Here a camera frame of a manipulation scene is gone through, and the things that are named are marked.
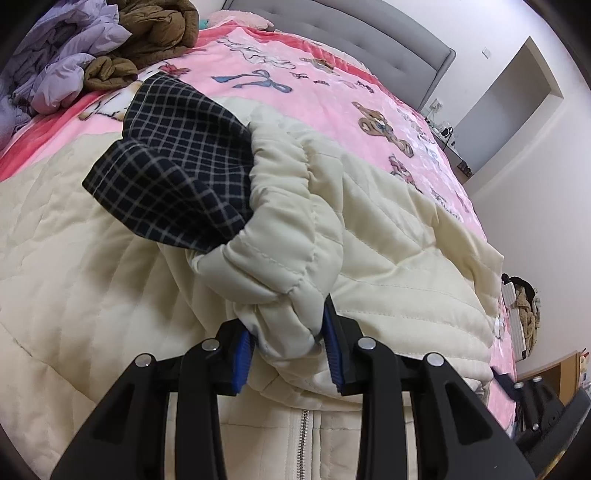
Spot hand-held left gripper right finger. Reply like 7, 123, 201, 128
323, 295, 539, 480

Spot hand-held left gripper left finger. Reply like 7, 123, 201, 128
48, 320, 254, 480

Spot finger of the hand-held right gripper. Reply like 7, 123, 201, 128
490, 367, 561, 435

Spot cream quilted jacket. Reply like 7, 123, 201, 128
0, 76, 513, 480

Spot wooden desk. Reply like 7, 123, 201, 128
517, 351, 591, 398

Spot black open suitcase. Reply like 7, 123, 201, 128
501, 272, 541, 361

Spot beige cloth bundle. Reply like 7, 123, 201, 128
515, 284, 539, 352

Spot grey nightstand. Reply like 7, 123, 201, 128
425, 117, 474, 183

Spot pink printed blanket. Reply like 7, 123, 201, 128
0, 25, 520, 402

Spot grey padded headboard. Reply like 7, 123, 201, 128
224, 0, 455, 114

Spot brown padded jacket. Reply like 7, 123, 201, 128
83, 0, 200, 90

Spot pink plush pillow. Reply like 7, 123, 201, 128
203, 7, 273, 33

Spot purple padded jacket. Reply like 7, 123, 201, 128
0, 0, 139, 134

